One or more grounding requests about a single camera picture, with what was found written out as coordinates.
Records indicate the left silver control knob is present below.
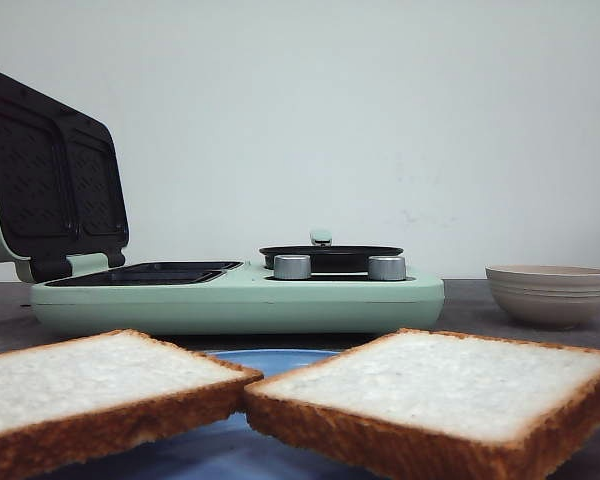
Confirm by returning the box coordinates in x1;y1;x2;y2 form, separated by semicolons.
274;254;311;280

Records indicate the blue round plate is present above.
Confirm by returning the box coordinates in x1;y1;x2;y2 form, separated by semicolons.
29;348;381;480

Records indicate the mint green breakfast maker base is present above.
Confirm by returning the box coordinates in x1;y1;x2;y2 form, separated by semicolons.
30;262;444;335

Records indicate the black round frying pan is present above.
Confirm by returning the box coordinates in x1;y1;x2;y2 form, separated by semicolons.
259;229;403;273

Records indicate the right silver control knob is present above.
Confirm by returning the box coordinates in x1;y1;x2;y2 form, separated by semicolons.
368;255;407;281

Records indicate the silver control knob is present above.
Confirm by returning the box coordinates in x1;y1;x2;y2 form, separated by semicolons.
368;255;407;281
274;254;311;280

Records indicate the white bread slice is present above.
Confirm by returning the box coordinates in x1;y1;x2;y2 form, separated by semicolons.
0;330;263;479
245;329;600;479

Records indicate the beige ribbed bowl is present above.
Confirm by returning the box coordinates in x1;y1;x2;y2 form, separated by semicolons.
485;265;600;329

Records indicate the mint green hinged lid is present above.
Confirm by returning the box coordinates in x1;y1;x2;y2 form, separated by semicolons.
0;73;129;283

